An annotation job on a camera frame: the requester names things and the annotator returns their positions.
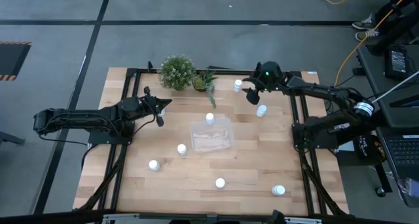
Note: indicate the black side desk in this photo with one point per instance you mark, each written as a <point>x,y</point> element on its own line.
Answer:
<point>376,76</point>

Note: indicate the black front crossbar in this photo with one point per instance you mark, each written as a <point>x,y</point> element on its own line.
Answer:
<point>209,219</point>

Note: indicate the black hazard-striped floor mat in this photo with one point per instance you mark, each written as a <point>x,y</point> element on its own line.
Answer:
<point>11,60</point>

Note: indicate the trailing succulent potted plant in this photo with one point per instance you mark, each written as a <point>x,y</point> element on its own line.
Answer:
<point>200,82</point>

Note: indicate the black caster wheel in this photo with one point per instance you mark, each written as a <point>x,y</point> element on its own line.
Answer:
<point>380,192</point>

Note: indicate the black printed bag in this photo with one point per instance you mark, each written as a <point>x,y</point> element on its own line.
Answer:
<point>365,147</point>

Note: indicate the black laptop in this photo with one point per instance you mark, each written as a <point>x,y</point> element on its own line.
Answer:
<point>404,152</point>

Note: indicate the person's shoe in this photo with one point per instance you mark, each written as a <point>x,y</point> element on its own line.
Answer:
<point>364,23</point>
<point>366,35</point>

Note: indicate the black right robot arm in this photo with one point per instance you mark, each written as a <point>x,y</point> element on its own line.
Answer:
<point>327,93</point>

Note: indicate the clear plastic basket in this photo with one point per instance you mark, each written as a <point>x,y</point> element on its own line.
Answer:
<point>212,142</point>

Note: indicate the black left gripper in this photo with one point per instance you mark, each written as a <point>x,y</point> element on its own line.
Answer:
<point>149,105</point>

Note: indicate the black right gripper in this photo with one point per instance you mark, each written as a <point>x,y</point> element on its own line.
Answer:
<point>253,97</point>

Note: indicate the black aluminium table frame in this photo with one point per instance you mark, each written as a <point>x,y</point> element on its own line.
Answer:
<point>229,72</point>

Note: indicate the bushy green potted plant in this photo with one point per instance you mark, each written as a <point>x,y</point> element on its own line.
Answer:
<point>176,72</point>

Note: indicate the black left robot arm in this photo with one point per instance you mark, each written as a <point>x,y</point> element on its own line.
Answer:
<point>82,117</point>

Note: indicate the dark chair leg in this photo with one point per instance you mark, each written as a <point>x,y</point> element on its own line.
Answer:
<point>10,138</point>

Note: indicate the black power adapter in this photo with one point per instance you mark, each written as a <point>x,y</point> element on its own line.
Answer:
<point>397,62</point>

